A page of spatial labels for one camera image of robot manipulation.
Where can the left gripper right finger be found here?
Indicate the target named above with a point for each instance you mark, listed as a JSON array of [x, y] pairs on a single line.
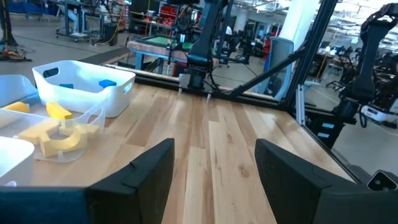
[[295, 193]]

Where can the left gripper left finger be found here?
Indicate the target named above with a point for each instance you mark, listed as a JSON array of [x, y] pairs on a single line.
[[133, 193]]

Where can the thin yellow block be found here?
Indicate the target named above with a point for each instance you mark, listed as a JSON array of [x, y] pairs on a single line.
[[91, 130]]

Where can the yellow arch block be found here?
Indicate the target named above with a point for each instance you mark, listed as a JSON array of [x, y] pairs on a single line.
[[65, 144]]

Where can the blue cube block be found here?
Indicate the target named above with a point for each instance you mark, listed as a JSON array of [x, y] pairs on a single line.
[[107, 83]]

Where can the yellow rectangular block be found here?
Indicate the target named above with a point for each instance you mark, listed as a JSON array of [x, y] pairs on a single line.
[[18, 107], [35, 133]]

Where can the blue rectangular block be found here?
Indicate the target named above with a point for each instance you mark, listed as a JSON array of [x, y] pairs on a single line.
[[66, 86]]

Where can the black background robot arm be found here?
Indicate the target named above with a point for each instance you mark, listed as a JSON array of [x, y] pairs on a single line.
[[370, 62]]

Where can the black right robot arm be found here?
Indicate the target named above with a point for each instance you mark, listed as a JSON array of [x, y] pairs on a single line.
[[202, 46]]

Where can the white plastic bin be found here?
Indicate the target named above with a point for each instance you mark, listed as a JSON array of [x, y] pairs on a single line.
[[84, 99], [15, 152]]

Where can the wooden table green mat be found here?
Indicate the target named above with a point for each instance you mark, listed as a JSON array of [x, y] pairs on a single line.
[[149, 49]]

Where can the clear plastic bin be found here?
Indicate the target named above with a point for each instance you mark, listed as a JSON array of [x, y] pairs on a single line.
[[18, 90]]

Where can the red cabinet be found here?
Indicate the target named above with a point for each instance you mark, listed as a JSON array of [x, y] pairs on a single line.
[[168, 12]]

